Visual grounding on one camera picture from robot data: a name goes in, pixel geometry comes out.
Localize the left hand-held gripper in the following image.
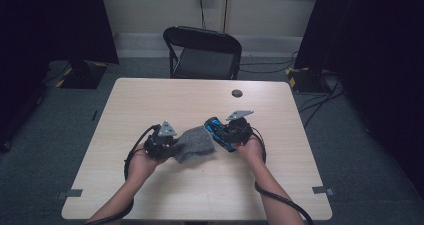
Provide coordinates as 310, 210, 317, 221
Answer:
143, 119, 180, 162

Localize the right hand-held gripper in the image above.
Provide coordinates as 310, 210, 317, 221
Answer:
225, 109, 255, 146

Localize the person's right hand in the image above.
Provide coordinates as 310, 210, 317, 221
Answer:
232, 134, 267, 168

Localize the person's left hand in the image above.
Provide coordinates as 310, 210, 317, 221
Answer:
127, 142, 168, 183

